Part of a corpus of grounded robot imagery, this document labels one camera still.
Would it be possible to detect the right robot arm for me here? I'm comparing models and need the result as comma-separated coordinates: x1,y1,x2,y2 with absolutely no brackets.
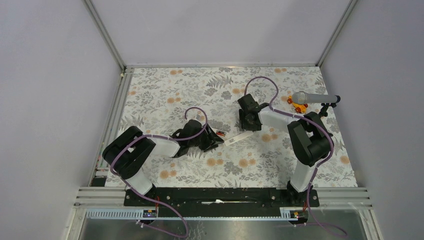
237,94,334,206

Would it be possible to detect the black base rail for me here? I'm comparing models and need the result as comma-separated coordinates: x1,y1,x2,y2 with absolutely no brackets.
123,187,320,218

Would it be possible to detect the white remote battery cover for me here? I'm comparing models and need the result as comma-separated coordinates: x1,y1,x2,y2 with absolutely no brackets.
224,131,253,146

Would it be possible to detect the grey microphone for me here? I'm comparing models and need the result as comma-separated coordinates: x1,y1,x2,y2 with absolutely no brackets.
291,91,341,105

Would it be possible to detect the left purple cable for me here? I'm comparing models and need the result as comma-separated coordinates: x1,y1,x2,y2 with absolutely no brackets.
109,106,209,239

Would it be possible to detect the white remote control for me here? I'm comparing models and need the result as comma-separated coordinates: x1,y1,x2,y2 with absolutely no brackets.
212,128,228,138

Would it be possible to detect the orange toy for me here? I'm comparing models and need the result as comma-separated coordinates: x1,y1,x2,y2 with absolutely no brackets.
287,95,308,114

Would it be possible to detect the floral table mat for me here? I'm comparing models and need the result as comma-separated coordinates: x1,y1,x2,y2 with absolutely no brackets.
105,66,359,190

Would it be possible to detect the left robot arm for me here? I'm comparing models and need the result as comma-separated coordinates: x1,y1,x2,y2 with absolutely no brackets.
101,119,225,206

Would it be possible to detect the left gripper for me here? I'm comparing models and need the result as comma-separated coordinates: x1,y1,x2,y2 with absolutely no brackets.
188,123,224,152

